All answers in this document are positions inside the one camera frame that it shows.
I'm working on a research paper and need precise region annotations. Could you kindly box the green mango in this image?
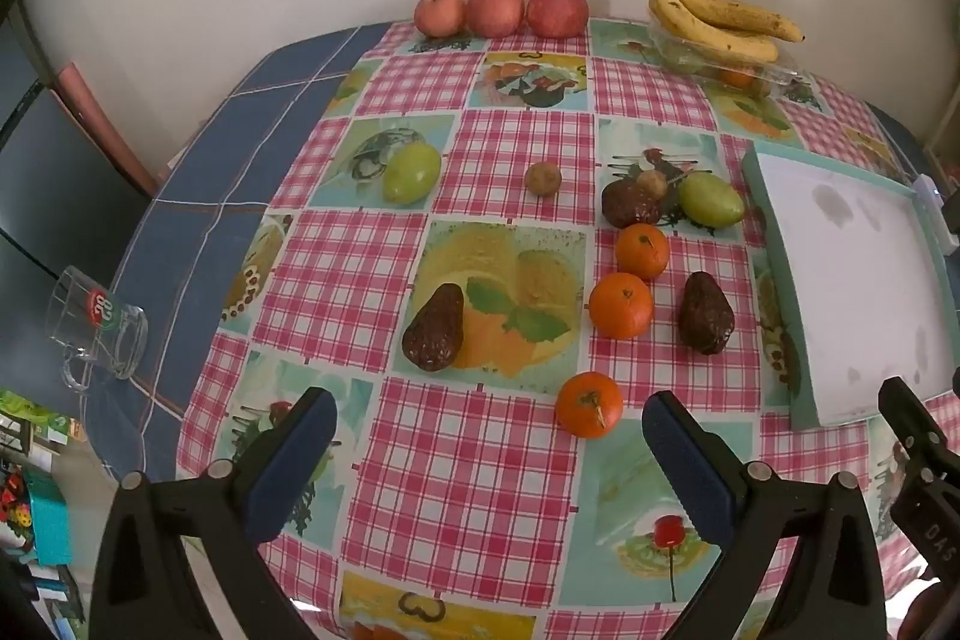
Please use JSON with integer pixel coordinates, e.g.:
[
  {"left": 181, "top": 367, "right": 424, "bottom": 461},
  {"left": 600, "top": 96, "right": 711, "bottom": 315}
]
[
  {"left": 382, "top": 141, "right": 443, "bottom": 207},
  {"left": 678, "top": 171, "right": 746, "bottom": 229}
]

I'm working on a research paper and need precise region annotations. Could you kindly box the dark grey panel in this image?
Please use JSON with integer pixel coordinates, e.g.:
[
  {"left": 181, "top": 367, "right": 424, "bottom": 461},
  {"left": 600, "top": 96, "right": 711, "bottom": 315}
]
[{"left": 0, "top": 10, "right": 158, "bottom": 326}]

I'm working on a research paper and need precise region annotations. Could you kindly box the checkered fruit-print tablecloth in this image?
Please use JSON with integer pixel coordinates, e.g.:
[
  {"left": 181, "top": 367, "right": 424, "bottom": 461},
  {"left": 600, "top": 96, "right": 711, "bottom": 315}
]
[{"left": 176, "top": 16, "right": 920, "bottom": 640}]

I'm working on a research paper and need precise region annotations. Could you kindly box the pear-shaped dark avocado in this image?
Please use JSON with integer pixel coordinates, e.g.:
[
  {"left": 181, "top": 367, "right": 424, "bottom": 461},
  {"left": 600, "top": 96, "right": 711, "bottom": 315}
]
[
  {"left": 401, "top": 282, "right": 466, "bottom": 372},
  {"left": 679, "top": 271, "right": 737, "bottom": 357}
]

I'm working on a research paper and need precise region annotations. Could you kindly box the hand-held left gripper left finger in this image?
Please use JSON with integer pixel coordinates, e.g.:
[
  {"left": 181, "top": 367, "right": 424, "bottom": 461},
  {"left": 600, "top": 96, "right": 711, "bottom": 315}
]
[{"left": 94, "top": 387, "right": 338, "bottom": 640}]

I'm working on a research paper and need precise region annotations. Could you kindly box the teal toy box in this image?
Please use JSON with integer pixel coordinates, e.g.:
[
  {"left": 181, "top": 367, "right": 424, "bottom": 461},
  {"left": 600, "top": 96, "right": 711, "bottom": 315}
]
[{"left": 22, "top": 467, "right": 76, "bottom": 566}]

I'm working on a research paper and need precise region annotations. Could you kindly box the red apple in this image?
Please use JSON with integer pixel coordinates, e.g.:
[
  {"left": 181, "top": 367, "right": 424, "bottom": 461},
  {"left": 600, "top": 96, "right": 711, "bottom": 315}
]
[
  {"left": 465, "top": 0, "right": 525, "bottom": 39},
  {"left": 414, "top": 0, "right": 467, "bottom": 38},
  {"left": 525, "top": 0, "right": 590, "bottom": 40}
]

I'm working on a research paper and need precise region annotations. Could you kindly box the teal-rimmed white tray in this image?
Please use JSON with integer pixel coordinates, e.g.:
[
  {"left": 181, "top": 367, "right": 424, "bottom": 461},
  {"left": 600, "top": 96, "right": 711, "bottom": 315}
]
[{"left": 741, "top": 140, "right": 960, "bottom": 431}]

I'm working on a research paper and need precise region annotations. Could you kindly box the clear glass mug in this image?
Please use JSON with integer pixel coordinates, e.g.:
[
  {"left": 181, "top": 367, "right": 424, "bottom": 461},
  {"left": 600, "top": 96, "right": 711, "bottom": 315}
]
[{"left": 45, "top": 265, "right": 149, "bottom": 393}]

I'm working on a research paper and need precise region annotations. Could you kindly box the white power strip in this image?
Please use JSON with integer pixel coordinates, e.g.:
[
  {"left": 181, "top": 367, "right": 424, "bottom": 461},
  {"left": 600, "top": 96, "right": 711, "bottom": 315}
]
[{"left": 911, "top": 175, "right": 960, "bottom": 251}]

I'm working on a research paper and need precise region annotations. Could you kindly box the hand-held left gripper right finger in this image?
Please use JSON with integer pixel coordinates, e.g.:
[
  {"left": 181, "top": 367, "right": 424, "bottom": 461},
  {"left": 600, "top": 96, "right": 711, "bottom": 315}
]
[{"left": 641, "top": 390, "right": 890, "bottom": 640}]

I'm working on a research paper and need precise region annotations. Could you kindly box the round dark avocado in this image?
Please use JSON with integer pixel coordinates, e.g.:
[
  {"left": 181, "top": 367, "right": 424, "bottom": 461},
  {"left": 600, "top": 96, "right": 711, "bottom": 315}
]
[{"left": 601, "top": 179, "right": 662, "bottom": 229}]

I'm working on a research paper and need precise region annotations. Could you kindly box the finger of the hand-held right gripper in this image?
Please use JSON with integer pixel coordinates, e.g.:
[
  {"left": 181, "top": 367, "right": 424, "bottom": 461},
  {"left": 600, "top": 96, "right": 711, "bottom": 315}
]
[{"left": 877, "top": 376, "right": 947, "bottom": 468}]

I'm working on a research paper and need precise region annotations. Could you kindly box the clear plastic container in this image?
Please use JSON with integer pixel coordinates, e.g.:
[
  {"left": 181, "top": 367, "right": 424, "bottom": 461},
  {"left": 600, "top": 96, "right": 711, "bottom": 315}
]
[{"left": 646, "top": 6, "right": 811, "bottom": 100}]

